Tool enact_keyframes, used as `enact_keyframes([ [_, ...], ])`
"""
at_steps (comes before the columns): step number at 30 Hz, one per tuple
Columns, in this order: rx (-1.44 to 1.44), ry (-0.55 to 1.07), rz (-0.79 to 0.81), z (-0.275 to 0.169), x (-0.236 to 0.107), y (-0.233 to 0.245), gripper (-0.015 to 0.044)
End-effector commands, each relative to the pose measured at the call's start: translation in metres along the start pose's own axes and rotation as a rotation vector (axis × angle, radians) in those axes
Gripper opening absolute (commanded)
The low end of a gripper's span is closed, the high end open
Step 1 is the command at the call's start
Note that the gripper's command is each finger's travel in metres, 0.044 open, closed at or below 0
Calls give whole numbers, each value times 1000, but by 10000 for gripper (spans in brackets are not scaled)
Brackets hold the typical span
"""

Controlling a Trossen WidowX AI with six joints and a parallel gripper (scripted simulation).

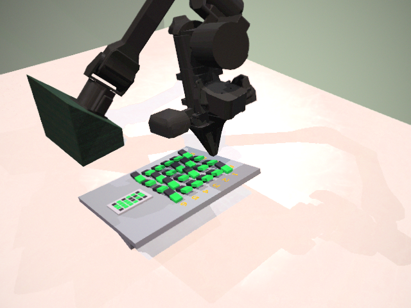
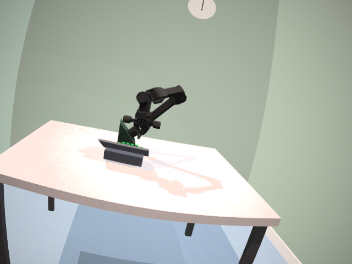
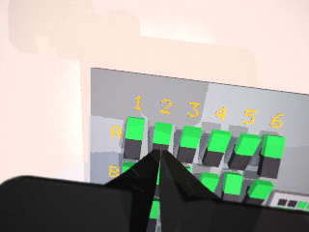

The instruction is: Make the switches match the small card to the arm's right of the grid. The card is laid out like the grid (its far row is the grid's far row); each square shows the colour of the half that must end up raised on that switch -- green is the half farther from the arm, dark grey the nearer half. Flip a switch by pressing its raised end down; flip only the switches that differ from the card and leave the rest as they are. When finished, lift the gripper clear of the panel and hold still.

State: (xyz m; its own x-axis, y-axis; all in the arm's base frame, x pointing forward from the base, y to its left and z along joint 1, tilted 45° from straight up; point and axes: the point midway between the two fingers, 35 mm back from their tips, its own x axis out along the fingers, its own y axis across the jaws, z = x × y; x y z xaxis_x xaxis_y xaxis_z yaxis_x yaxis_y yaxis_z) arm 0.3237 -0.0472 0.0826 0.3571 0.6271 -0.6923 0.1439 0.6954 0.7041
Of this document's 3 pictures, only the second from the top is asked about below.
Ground grey switch panel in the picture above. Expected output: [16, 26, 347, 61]
[98, 139, 150, 167]

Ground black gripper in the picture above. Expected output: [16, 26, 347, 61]
[123, 107, 161, 139]

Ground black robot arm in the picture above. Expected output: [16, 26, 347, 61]
[127, 85, 187, 139]

